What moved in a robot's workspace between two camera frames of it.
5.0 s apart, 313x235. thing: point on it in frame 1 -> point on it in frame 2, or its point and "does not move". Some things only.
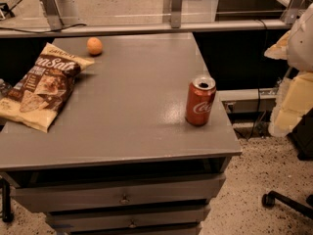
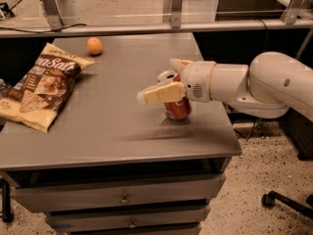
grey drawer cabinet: [120, 158] does not move
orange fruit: [94, 45] does not move
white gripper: [302, 44] -> [197, 78]
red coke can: [200, 100] -> [178, 110]
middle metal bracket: [176, 6] does not move
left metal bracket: [50, 7] does not move
